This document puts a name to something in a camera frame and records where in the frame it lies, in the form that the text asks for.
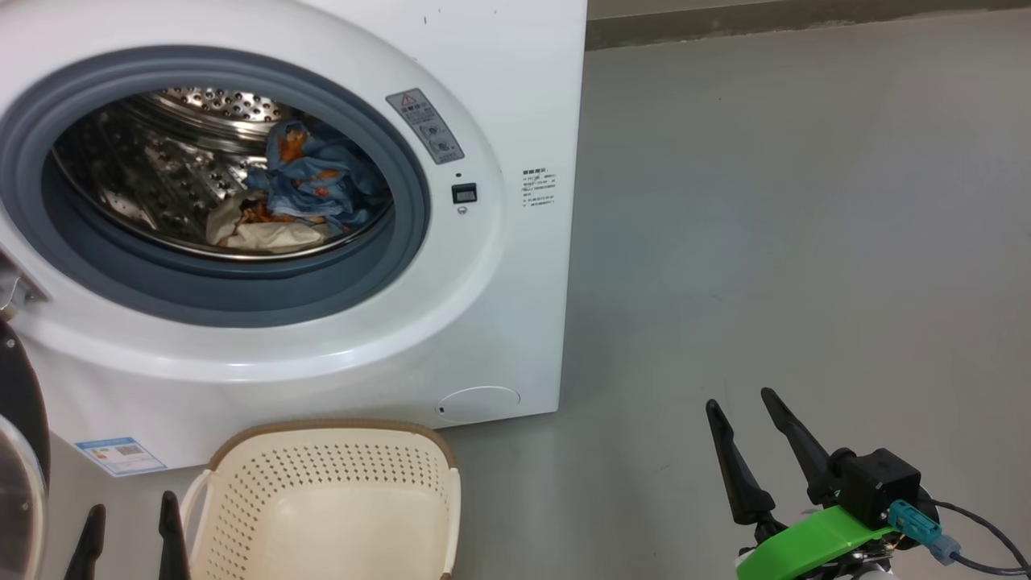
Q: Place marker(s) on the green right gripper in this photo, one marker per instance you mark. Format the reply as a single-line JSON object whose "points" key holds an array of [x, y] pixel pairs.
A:
{"points": [[805, 548]]}

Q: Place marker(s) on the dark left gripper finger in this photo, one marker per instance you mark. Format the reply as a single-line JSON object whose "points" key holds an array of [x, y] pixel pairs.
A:
{"points": [[87, 556], [173, 548]]}

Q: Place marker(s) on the black round glass washer door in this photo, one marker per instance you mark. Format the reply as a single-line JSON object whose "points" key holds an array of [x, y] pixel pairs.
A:
{"points": [[20, 387]]}

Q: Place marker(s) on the blue garment orange print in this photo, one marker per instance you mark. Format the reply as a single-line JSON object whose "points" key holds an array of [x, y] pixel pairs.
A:
{"points": [[322, 177]]}

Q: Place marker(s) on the grey rubber door gasket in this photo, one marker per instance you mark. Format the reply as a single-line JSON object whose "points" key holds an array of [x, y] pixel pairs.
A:
{"points": [[242, 294]]}

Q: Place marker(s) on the metal door hinge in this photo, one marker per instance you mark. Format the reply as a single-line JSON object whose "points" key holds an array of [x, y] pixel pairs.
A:
{"points": [[20, 290]]}

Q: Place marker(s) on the white front-load washing machine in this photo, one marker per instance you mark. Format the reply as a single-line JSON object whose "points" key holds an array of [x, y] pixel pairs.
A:
{"points": [[499, 306]]}

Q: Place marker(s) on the stainless steel washing machine drum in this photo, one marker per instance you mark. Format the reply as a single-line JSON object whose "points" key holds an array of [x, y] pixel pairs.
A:
{"points": [[145, 177]]}

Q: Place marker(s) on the black door latch socket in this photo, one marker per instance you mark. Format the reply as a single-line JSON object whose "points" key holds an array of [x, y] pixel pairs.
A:
{"points": [[464, 193]]}

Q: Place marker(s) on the blue energy label sticker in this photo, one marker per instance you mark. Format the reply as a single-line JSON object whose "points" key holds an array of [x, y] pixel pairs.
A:
{"points": [[121, 456]]}

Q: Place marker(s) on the cream perforated basket brown rim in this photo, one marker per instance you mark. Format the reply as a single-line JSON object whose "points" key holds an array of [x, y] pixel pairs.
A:
{"points": [[322, 499]]}

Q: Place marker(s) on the round white filter cover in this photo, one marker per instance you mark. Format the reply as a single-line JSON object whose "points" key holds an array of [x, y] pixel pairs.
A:
{"points": [[479, 404]]}

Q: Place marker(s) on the small printed text label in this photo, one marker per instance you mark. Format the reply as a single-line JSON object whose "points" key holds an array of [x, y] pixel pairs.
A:
{"points": [[539, 188]]}

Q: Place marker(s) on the grey warning sticker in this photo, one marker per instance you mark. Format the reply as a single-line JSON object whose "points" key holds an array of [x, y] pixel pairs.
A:
{"points": [[424, 126]]}

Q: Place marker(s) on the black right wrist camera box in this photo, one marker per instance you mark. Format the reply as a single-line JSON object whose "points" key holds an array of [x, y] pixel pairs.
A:
{"points": [[874, 483]]}

